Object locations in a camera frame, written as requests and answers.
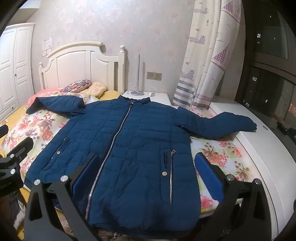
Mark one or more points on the sailboat print curtain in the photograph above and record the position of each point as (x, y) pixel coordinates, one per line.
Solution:
(208, 58)

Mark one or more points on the white pole lamp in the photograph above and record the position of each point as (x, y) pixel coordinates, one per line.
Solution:
(139, 74)

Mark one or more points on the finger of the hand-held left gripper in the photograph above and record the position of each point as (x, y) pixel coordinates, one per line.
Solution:
(20, 148)
(3, 131)

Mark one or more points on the dark window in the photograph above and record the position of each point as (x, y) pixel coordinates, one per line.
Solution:
(266, 69)

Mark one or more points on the white bed headboard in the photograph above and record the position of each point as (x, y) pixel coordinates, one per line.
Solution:
(76, 67)

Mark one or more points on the yellow floral pillow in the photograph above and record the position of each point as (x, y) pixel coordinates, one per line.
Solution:
(97, 89)

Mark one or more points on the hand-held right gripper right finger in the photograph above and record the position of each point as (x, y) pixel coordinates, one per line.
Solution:
(208, 176)

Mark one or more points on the white wardrobe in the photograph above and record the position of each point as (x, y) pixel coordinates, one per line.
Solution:
(13, 69)

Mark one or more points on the blue padded jacket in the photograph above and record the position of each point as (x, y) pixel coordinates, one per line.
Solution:
(138, 139)

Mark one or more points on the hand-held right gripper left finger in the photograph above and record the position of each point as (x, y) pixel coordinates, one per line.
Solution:
(83, 178)

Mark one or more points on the wall socket panel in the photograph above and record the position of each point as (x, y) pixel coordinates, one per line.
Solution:
(154, 76)

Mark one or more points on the round patterned cushion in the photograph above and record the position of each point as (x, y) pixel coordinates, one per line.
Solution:
(77, 86)

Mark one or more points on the white nightstand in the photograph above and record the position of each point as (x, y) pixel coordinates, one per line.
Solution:
(159, 99)

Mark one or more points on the small dark object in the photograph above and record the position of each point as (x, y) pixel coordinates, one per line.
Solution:
(286, 129)

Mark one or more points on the plain yellow pillow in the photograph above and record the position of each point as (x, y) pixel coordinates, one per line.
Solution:
(111, 95)

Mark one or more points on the dark cloth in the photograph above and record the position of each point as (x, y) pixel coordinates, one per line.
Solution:
(13, 206)

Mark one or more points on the white window bench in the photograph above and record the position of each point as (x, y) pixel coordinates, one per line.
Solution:
(266, 150)

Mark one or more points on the floral bedspread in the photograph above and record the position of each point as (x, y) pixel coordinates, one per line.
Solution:
(46, 125)

